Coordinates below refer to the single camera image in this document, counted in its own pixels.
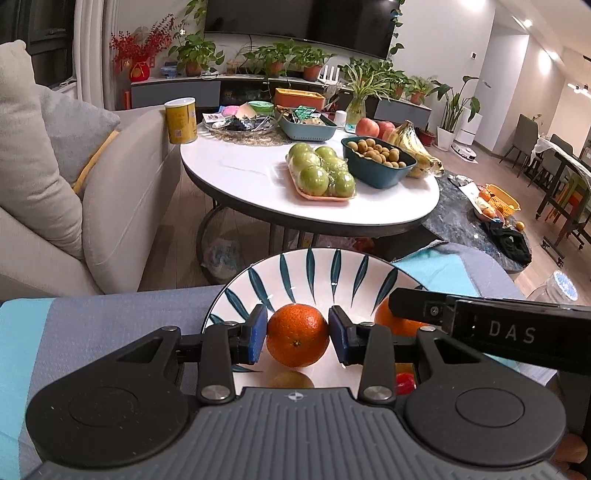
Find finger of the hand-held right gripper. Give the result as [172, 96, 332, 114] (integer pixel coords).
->
[388, 287, 458, 334]

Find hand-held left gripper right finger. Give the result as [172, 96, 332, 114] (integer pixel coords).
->
[328, 305, 490, 407]

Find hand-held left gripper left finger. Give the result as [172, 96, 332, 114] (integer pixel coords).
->
[113, 304, 269, 407]

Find orange mandarin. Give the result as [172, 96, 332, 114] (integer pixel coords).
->
[266, 303, 330, 368]
[374, 295, 435, 337]

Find striped ceramic bowl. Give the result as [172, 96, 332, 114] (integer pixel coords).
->
[202, 248, 428, 398]

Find brown longan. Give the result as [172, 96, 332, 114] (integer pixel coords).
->
[269, 370, 315, 390]

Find glass jar with orange label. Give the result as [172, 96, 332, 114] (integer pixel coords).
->
[526, 270, 581, 303]

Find black cloth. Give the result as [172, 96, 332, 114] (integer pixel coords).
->
[489, 222, 532, 266]

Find dark marble round table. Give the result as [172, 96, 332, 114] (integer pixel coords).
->
[422, 173, 533, 278]

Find white paper sheet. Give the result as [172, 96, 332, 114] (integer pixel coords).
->
[455, 181, 485, 204]

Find orange plastic basket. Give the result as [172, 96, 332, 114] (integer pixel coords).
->
[478, 184, 522, 221]

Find teal fruit bowl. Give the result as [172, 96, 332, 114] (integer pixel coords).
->
[341, 136, 419, 190]

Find pile of longans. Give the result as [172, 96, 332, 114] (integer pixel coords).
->
[346, 140, 409, 169]

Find bunch of bananas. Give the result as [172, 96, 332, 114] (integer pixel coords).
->
[385, 120, 445, 180]

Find white round table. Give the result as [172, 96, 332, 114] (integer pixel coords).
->
[179, 115, 441, 287]

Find pack of green apples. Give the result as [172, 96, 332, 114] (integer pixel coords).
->
[285, 142, 358, 204]

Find blue and grey printed blanket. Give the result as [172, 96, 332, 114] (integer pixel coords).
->
[0, 240, 591, 480]

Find tall plant in white pot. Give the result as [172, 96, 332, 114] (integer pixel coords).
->
[429, 76, 481, 151]

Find dining table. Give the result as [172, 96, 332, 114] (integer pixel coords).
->
[536, 134, 591, 268]

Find white robot vacuum dock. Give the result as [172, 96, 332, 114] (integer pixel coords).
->
[450, 113, 483, 160]

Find grey dining chair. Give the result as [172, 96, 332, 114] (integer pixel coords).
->
[503, 113, 541, 178]
[529, 134, 573, 185]

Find beige sofa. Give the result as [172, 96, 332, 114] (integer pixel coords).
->
[0, 39, 183, 298]

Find teal snack basket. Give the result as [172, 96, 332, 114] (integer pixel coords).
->
[277, 111, 338, 141]

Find glass vase with spider plant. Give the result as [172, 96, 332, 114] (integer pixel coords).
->
[342, 65, 393, 127]

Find glass platter with small items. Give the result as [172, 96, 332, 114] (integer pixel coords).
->
[202, 104, 280, 139]

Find yellow can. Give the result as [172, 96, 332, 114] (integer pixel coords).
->
[165, 97, 198, 145]

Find orange box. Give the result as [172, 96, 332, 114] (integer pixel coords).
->
[274, 88, 326, 112]

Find yellow cushion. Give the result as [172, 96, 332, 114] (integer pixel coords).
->
[73, 130, 120, 193]

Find white router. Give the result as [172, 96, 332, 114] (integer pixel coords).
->
[316, 65, 342, 90]

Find grey cushion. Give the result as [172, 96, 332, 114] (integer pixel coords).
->
[37, 85, 122, 185]

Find row of potted plants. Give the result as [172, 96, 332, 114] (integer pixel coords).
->
[168, 34, 437, 106]

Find hanging vine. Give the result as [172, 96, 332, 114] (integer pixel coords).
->
[185, 0, 208, 38]
[388, 0, 407, 61]

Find beige sofa cushion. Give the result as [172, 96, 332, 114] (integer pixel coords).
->
[0, 39, 85, 260]

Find red berry branches in vase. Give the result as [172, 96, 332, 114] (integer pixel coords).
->
[109, 14, 176, 83]

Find white curtain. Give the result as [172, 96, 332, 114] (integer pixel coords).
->
[74, 0, 112, 112]

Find dark window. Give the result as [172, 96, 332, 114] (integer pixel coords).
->
[9, 0, 77, 88]

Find wall television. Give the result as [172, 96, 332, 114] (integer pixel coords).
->
[203, 0, 399, 61]

